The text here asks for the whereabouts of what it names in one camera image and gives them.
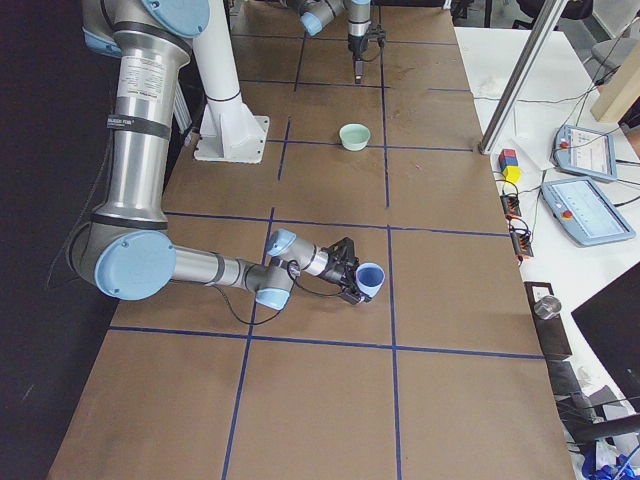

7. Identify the teach pendant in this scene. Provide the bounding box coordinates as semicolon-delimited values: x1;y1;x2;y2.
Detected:
541;177;635;247
552;125;618;182

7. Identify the black power strip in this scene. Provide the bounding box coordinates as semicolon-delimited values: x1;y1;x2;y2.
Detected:
500;194;522;220
509;225;534;262

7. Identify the black power strip near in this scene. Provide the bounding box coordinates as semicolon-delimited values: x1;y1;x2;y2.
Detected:
509;225;534;262

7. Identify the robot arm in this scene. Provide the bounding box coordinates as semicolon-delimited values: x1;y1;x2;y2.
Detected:
68;1;384;310
280;0;371;84

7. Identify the black power strip far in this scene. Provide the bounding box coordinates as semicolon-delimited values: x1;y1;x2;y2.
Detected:
500;194;522;220

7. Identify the black box under cup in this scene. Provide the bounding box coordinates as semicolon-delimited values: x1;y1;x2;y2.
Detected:
524;281;572;361

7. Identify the aluminium frame post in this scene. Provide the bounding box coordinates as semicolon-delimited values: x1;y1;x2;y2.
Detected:
478;0;568;154

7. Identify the steel cup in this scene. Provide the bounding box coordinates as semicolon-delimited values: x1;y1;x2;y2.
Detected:
533;295;562;320

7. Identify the blue-grey plastic cup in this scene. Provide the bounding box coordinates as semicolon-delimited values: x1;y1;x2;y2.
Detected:
355;262;385;298

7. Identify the near teach pendant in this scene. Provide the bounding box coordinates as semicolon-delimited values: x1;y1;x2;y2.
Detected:
541;177;635;247

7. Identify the blue block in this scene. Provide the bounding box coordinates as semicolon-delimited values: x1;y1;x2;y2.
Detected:
498;154;519;171

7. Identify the far teach pendant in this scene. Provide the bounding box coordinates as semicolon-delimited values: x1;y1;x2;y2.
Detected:
552;125;618;182

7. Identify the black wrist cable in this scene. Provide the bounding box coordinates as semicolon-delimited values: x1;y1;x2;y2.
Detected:
214;259;351;326

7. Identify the yellow block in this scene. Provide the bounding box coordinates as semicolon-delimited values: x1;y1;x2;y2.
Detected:
502;165;521;184

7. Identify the black monitor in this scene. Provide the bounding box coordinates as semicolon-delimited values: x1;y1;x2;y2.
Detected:
572;264;640;397

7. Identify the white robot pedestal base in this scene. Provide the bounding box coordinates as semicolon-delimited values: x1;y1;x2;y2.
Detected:
193;0;270;164

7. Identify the light green bowl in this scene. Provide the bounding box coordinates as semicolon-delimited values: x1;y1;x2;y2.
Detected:
339;123;371;151

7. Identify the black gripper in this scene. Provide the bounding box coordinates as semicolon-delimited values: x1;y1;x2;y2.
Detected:
318;257;374;305
348;33;369;83

